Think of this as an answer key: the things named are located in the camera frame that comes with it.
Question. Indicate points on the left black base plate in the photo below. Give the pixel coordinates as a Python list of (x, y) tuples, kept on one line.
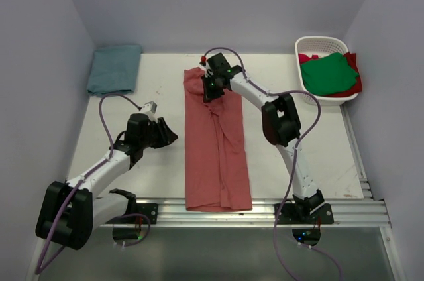
[(150, 210)]

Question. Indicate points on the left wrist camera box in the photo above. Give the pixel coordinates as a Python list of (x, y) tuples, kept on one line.
[(149, 109)]

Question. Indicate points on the dark red t shirt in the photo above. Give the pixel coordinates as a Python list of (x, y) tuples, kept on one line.
[(351, 69)]

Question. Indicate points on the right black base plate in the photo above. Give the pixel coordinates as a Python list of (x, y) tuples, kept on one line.
[(289, 215)]

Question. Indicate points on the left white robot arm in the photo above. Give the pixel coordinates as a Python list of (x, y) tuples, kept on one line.
[(72, 210)]

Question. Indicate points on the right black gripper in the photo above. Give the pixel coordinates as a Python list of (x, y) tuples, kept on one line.
[(210, 95)]

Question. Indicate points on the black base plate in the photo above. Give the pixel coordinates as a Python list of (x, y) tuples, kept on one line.
[(150, 210), (289, 215)]

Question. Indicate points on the salmon red t shirt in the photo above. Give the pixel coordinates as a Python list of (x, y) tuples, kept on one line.
[(216, 171)]

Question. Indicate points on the folded teal t shirt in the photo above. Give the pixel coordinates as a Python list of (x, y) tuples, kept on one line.
[(114, 69)]

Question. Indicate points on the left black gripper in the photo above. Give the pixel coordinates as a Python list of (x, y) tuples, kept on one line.
[(166, 136)]

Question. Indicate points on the green t shirt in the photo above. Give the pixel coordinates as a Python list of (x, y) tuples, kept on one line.
[(328, 74)]

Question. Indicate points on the aluminium frame rail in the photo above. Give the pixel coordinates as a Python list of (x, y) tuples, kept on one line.
[(355, 213)]

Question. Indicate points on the white plastic laundry basket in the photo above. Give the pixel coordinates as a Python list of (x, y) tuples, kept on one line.
[(321, 46)]

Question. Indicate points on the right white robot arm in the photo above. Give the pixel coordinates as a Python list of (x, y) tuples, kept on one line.
[(281, 125)]

